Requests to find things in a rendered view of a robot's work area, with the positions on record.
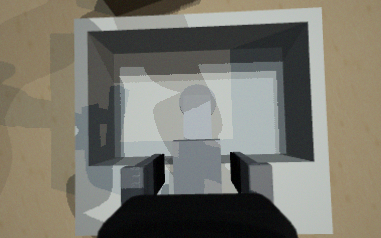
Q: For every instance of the grey square sink basin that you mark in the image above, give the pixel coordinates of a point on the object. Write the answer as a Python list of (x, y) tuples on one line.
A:
[(264, 72)]

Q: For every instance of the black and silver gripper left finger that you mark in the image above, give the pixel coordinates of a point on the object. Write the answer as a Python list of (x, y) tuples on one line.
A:
[(144, 178)]

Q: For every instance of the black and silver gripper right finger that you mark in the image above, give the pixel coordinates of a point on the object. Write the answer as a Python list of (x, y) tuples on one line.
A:
[(249, 176)]

